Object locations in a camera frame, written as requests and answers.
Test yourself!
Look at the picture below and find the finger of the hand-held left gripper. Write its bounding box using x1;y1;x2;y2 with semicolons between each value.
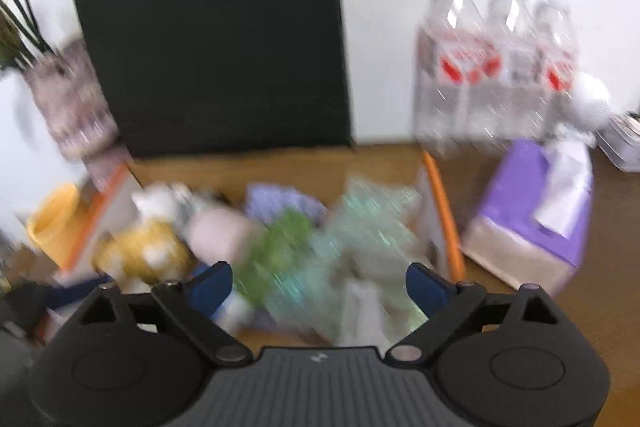
30;274;117;313

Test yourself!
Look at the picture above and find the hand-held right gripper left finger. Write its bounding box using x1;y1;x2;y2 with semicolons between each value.
70;261;252;365

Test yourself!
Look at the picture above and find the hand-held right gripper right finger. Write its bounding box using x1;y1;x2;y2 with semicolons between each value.
389;262;571;365

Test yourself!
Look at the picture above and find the small white bottle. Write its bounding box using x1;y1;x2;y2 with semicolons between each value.
215;292;261;333

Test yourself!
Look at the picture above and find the pink cylinder box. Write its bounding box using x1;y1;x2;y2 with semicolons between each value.
182;207;266;268

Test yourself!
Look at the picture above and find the translucent plastic box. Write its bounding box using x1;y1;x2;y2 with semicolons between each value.
340;282;401;348

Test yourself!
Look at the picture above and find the yellow and white plush toy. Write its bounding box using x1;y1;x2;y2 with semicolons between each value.
92;184;197;284

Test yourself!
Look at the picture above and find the iridescent organza scrunchie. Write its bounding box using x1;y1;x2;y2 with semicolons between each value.
270;177;431;343

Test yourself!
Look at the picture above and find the green tissue pack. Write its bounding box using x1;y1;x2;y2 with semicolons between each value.
250;212;321;288

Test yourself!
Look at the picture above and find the purple knitted pouch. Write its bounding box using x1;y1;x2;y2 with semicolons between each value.
245;184;326;228

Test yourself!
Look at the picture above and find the red cardboard box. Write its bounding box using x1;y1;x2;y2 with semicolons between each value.
50;142;466;348

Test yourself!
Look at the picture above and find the yellow ceramic mug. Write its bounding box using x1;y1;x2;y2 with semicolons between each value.
26;184;83;258

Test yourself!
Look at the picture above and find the purple tissue box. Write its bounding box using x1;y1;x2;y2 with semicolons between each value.
460;139;596;295

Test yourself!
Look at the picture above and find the purple textured vase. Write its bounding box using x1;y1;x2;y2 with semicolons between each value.
22;39;126;188

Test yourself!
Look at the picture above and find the shrink-wrapped water bottle pack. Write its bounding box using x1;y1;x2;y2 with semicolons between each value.
414;0;581;148

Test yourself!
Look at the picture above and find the white device box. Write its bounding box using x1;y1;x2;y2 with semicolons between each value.
597;112;640;170

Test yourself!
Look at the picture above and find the white round speaker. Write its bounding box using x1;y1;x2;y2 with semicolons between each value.
567;72;613;128

